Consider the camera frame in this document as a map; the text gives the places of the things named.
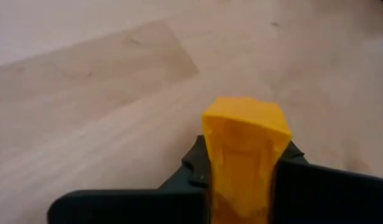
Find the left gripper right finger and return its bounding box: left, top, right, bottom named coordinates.
left=270, top=139, right=383, bottom=224

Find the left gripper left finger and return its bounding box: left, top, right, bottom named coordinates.
left=47, top=134, right=213, bottom=224

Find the yellow toy block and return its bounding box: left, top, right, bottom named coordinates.
left=201, top=95, right=293, bottom=224

